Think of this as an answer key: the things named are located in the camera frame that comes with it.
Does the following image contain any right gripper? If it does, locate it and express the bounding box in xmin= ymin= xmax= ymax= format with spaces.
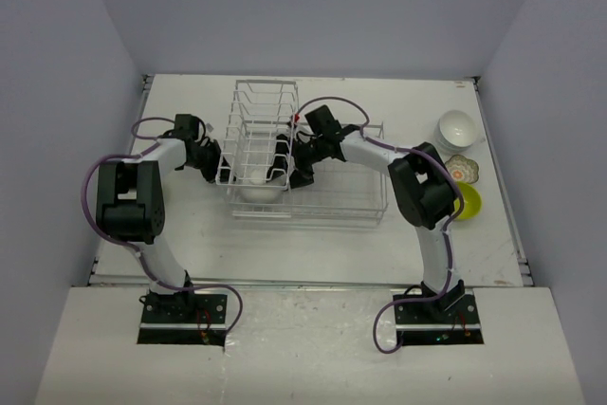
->
xmin=266 ymin=135 xmax=327 ymax=193

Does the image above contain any white bowl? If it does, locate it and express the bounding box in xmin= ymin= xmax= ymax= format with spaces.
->
xmin=437 ymin=110 xmax=478 ymax=148
xmin=239 ymin=168 xmax=281 ymax=204
xmin=434 ymin=127 xmax=477 ymax=154

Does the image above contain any patterned flower-shaped bowl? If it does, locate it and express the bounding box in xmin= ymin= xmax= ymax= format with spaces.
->
xmin=445 ymin=155 xmax=480 ymax=184

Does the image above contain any lime green bowl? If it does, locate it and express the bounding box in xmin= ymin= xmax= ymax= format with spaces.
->
xmin=455 ymin=182 xmax=483 ymax=221

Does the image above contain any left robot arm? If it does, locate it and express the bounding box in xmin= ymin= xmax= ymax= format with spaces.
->
xmin=95 ymin=114 xmax=221 ymax=324

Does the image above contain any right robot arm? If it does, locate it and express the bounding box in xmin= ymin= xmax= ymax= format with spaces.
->
xmin=266 ymin=105 xmax=465 ymax=322

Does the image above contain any white wire dish rack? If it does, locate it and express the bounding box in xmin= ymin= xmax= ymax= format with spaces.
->
xmin=216 ymin=80 xmax=388 ymax=226

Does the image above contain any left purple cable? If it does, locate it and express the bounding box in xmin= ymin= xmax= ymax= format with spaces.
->
xmin=80 ymin=118 xmax=244 ymax=336

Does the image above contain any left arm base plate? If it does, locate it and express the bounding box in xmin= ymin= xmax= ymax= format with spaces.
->
xmin=137 ymin=292 xmax=228 ymax=347

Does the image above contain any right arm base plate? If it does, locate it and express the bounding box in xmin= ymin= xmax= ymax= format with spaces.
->
xmin=394 ymin=290 xmax=484 ymax=346

